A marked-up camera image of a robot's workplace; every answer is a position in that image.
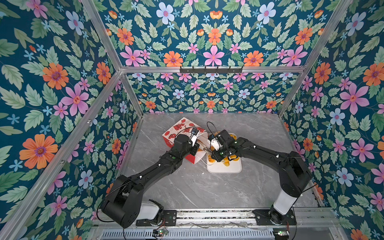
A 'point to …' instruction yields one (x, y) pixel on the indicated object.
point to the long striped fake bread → (210, 159)
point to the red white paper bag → (184, 127)
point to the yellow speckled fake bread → (226, 161)
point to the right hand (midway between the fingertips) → (213, 154)
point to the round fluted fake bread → (234, 136)
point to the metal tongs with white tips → (205, 148)
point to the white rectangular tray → (235, 166)
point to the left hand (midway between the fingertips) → (198, 136)
